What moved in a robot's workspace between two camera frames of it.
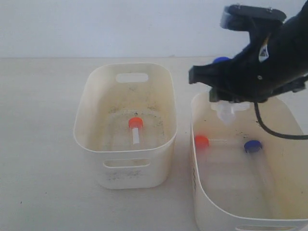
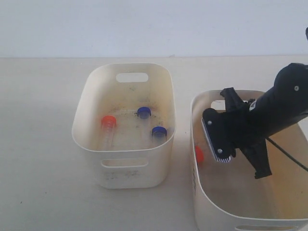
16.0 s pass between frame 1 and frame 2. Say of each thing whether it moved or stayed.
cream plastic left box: stayed
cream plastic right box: stayed
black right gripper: moved
